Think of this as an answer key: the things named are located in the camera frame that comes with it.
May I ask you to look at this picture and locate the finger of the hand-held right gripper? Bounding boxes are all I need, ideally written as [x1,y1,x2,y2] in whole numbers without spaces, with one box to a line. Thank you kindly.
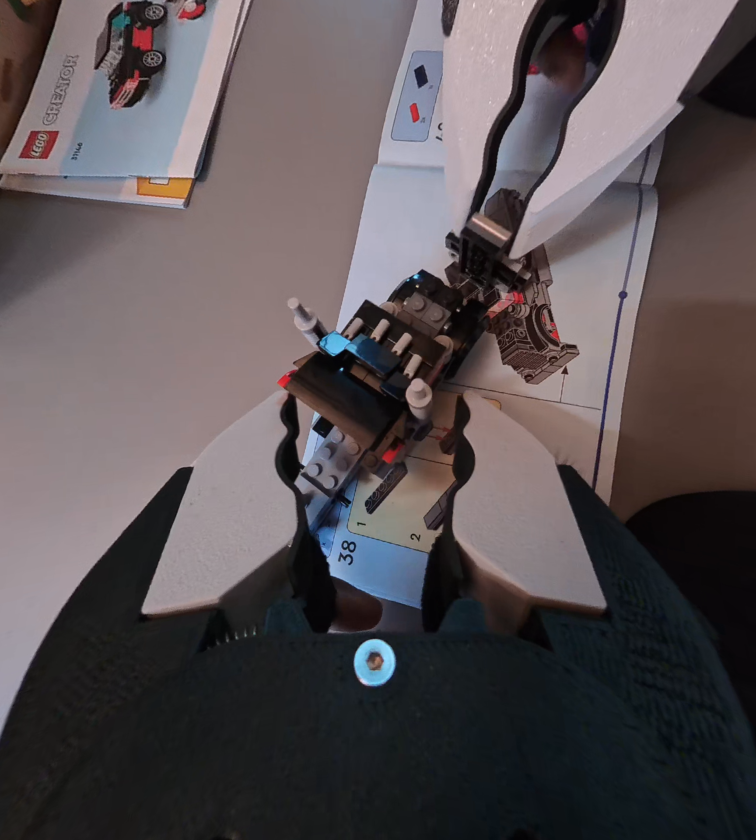
[509,0,741,260]
[442,0,544,235]

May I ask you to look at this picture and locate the grey black lego grille piece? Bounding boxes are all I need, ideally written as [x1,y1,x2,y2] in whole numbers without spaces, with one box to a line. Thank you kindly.
[445,188,530,290]

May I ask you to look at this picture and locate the black red lego truck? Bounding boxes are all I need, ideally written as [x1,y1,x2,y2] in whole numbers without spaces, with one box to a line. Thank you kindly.
[276,269,492,513]

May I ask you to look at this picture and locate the closed instruction booklets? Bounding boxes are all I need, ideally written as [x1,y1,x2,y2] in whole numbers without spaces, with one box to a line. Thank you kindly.
[0,0,256,211]

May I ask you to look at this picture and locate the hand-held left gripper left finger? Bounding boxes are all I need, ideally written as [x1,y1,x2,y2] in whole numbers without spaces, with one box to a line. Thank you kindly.
[142,390,337,634]

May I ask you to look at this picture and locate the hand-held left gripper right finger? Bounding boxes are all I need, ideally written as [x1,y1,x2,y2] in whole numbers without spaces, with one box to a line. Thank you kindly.
[420,390,610,634]

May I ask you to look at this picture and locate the person's left hand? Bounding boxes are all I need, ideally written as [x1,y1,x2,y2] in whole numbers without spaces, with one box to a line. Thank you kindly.
[335,583,383,632]

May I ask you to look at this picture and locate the black wrist rest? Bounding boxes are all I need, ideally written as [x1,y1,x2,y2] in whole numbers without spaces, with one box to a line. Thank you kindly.
[626,491,756,788]

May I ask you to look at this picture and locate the open instruction booklet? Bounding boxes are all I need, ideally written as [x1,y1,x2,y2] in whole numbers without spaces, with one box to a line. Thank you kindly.
[299,0,666,613]

